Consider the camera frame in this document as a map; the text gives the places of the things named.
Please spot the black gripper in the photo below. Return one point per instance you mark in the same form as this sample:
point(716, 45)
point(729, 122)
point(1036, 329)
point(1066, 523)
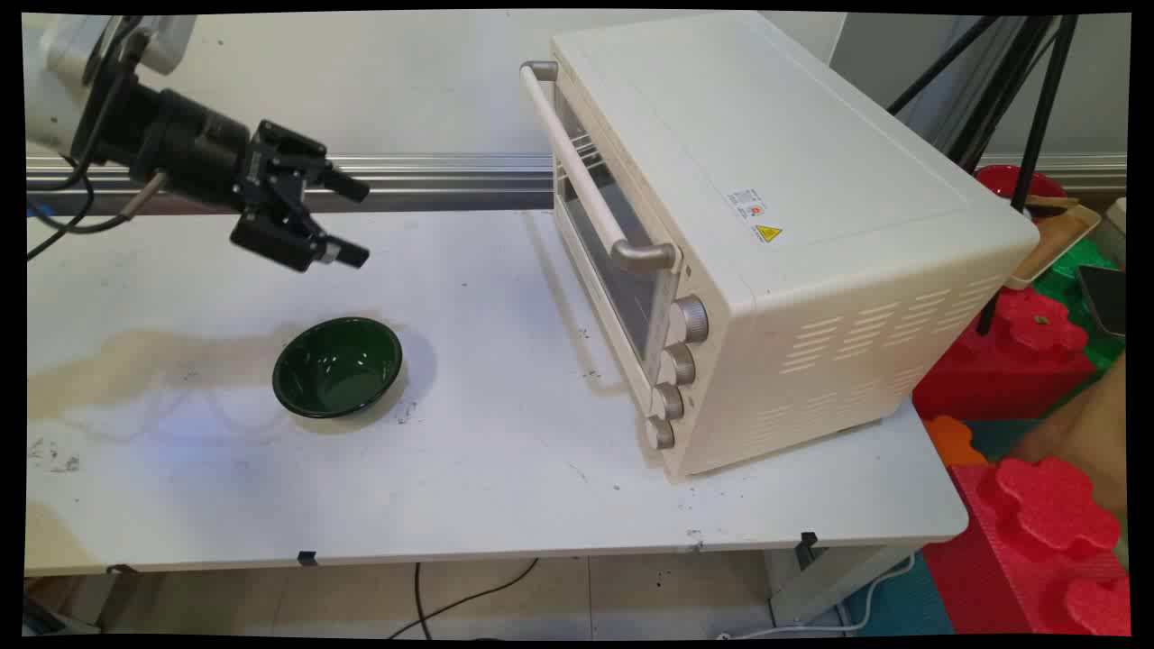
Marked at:
point(194, 149)

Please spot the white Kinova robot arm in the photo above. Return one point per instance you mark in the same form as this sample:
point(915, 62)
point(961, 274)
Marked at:
point(54, 90)

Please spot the dark green bowl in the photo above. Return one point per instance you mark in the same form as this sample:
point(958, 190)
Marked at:
point(338, 370)

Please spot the silver oven knob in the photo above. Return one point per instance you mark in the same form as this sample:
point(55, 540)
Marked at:
point(670, 402)
point(661, 434)
point(681, 365)
point(691, 320)

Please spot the white label sticker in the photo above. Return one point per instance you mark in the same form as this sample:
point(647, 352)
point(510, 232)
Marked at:
point(746, 204)

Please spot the yellow warning sticker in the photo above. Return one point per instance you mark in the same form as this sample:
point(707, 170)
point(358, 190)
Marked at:
point(768, 233)

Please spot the cream toaster oven body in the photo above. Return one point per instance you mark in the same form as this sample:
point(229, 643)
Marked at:
point(811, 180)

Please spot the white table leg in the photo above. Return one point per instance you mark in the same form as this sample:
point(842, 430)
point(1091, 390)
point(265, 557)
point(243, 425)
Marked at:
point(829, 581)

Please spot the orange foam piece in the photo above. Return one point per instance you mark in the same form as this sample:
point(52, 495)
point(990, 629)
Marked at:
point(951, 442)

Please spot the red bowl with black rim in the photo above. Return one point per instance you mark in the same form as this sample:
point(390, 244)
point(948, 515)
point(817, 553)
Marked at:
point(1001, 180)

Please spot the teal floor mat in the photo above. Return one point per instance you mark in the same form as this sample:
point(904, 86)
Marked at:
point(902, 604)

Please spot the black tripod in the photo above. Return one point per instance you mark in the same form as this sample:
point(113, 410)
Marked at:
point(1046, 99)

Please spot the beige wooden tray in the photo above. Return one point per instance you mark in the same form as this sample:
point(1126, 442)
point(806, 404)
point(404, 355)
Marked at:
point(1059, 239)

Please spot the green foam block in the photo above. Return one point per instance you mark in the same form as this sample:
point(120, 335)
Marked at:
point(1077, 261)

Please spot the large red foam block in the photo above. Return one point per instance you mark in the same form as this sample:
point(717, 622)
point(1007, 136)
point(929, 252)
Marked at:
point(1019, 559)

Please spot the black tablet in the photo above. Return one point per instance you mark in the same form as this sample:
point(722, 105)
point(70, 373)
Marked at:
point(1107, 297)

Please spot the person's bare limb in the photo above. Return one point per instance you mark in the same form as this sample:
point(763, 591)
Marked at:
point(1091, 433)

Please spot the aluminium rail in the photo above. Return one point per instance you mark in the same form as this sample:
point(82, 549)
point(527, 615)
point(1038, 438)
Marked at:
point(433, 176)

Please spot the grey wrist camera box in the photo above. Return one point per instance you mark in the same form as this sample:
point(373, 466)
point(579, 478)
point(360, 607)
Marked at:
point(169, 43)

